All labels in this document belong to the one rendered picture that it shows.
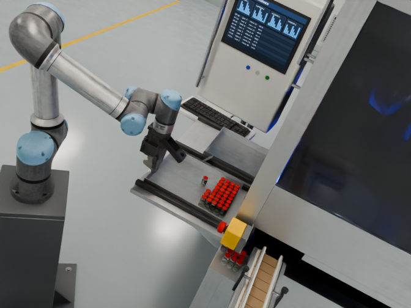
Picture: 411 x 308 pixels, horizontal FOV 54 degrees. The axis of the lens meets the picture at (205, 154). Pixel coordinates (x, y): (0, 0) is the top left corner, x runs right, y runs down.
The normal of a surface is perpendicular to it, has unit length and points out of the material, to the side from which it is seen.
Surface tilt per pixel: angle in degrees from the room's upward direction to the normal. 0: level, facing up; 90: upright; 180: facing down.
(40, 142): 7
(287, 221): 90
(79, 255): 0
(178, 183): 0
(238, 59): 90
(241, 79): 90
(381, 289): 90
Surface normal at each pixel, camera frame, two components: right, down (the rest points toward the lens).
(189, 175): 0.30, -0.76
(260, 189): -0.37, 0.47
